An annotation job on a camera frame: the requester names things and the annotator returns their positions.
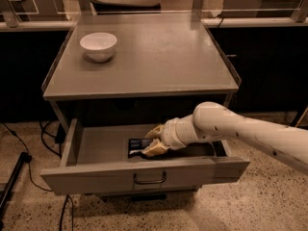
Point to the black floor stand bar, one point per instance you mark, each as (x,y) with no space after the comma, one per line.
(8,187)

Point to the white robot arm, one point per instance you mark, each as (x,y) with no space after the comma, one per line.
(213,122)

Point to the grey cabinet table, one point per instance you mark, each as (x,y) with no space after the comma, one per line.
(157,54)

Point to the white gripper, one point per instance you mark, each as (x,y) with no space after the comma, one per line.
(170,133)

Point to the white ceramic bowl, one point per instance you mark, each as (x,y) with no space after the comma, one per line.
(99,47)

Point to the metal drawer handle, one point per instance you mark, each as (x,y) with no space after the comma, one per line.
(149,179)

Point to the open grey top drawer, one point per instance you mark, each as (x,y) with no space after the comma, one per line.
(95,160)

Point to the dark blue rxbar wrapper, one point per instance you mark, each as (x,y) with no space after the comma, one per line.
(137,146)

